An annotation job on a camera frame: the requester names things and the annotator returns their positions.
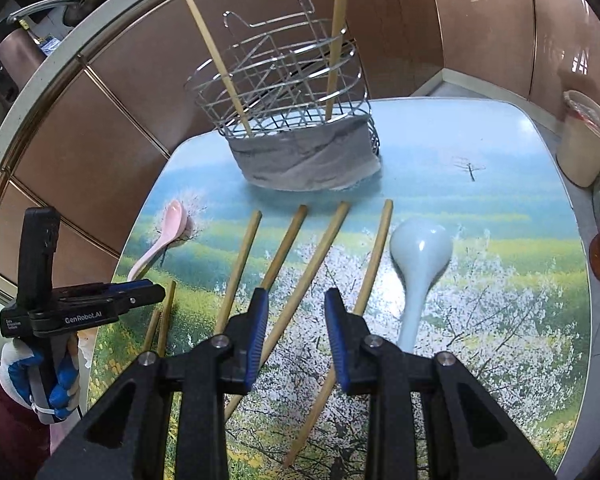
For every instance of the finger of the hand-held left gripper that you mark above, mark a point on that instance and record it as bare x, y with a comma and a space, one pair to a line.
130, 286
147, 297

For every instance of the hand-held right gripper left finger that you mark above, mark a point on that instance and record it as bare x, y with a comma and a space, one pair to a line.
260, 325

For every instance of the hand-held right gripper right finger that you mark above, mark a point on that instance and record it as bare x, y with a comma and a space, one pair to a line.
336, 330

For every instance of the person's left forearm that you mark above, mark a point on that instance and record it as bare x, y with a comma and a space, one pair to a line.
15, 430

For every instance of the person's left hand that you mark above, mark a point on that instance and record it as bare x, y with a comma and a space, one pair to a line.
62, 385

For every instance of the pink ceramic spoon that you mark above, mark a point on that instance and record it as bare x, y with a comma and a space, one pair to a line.
172, 220

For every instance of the pale blue ceramic spoon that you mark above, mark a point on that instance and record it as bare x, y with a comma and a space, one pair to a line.
420, 255

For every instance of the grey cloth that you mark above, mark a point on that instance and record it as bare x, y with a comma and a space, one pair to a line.
300, 160

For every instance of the copper kitchen counter cabinet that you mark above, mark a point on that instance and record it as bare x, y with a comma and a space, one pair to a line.
130, 110

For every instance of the copper and black kettle appliance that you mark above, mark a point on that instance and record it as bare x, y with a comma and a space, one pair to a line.
17, 50

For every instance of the blue and white bag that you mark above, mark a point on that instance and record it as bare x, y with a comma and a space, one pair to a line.
50, 46

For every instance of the beige trash bin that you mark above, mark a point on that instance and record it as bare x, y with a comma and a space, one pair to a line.
577, 150

